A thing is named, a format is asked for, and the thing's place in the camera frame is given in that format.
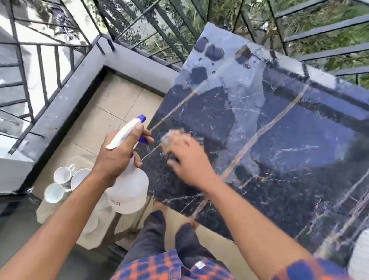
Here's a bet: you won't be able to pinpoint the person's right hand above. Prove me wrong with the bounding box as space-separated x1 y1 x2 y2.
155 128 223 192

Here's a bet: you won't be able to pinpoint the person's left hand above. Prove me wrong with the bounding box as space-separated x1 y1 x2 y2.
89 117 158 196

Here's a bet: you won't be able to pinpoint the white spray bottle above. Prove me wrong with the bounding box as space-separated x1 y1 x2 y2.
95 109 160 218

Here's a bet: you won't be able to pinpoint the brown checked cloth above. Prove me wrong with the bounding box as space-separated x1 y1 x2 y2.
156 126 207 170

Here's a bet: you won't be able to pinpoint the patterned bowl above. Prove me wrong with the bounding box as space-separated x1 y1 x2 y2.
69 166 93 194

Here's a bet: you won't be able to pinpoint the plain white cup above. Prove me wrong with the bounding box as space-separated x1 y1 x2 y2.
52 164 75 187

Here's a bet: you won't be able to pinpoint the clear glass tumbler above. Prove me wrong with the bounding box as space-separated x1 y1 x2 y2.
81 211 101 237

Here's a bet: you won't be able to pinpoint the white mug blue flower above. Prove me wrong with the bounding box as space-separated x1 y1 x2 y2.
42 181 67 206

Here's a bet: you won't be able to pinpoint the person's left forearm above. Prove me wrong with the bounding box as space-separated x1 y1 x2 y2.
0 159 110 280

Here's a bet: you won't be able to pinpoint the person's right forearm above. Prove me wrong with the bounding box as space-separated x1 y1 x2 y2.
190 180 323 280

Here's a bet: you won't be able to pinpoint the person's left foot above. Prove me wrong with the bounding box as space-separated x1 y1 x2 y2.
151 200 170 216

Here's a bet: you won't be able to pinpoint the beige low stool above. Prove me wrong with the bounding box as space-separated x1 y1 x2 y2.
31 149 156 259

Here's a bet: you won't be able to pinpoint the dark trousers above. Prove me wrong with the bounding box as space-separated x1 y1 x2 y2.
119 205 238 280

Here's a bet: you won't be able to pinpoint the dark marble table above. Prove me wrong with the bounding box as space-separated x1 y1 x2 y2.
122 13 369 272

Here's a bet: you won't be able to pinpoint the black metal railing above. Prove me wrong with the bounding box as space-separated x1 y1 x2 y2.
0 0 369 216

